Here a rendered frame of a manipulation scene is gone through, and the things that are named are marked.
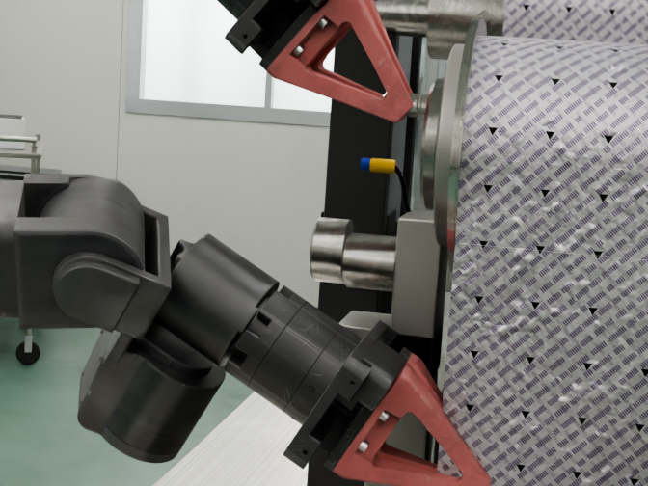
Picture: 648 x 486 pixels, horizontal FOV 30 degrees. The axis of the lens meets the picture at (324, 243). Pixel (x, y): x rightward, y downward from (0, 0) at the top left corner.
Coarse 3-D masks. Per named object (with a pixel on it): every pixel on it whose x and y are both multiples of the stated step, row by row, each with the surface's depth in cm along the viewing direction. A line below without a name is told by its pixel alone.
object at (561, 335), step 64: (512, 256) 63; (576, 256) 62; (512, 320) 63; (576, 320) 63; (640, 320) 62; (448, 384) 65; (512, 384) 64; (576, 384) 63; (640, 384) 62; (512, 448) 64; (576, 448) 64; (640, 448) 63
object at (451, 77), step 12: (456, 48) 67; (456, 60) 65; (456, 72) 65; (444, 84) 64; (456, 84) 64; (444, 96) 64; (444, 108) 64; (444, 120) 64; (444, 132) 64; (444, 144) 64; (444, 156) 64; (444, 168) 64; (444, 180) 64; (444, 192) 64; (444, 204) 65; (444, 216) 65; (444, 228) 66; (444, 240) 68
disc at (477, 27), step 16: (480, 16) 68; (480, 32) 67; (464, 48) 64; (464, 64) 63; (464, 80) 62; (464, 96) 62; (464, 112) 62; (464, 128) 63; (448, 192) 63; (448, 208) 63; (448, 224) 64; (448, 240) 64; (448, 256) 66
